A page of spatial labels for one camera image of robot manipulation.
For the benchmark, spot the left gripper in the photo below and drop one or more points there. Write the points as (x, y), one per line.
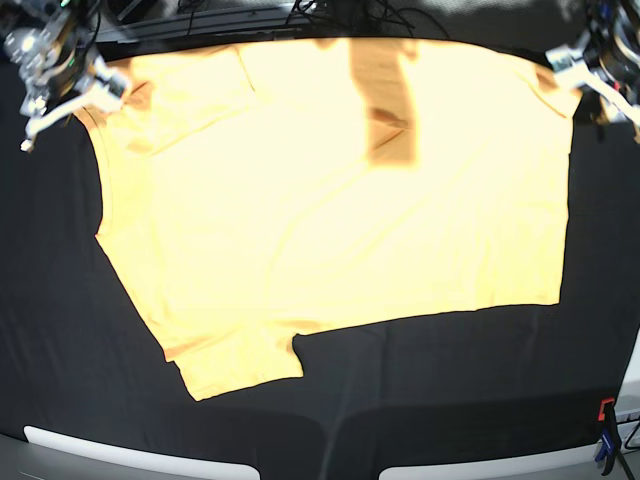
(612, 50)

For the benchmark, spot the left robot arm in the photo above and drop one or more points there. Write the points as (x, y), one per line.
(606, 11)

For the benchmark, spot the black table cloth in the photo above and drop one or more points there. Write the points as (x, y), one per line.
(77, 359)

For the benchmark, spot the red black clamp near right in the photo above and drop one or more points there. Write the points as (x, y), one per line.
(607, 420)

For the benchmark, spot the aluminium rail with cables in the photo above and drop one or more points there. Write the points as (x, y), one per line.
(137, 21)

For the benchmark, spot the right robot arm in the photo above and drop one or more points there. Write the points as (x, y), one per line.
(16, 15)

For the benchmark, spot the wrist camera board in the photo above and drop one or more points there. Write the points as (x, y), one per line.
(118, 85)
(563, 57)

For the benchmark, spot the blue clamp near right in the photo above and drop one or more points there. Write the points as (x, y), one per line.
(605, 455)

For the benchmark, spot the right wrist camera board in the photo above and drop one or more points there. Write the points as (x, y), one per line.
(118, 85)

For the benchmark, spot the yellow t-shirt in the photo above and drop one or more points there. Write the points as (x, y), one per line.
(255, 192)

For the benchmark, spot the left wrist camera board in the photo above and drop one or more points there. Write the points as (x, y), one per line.
(563, 57)

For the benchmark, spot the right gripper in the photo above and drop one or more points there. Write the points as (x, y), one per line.
(52, 62)

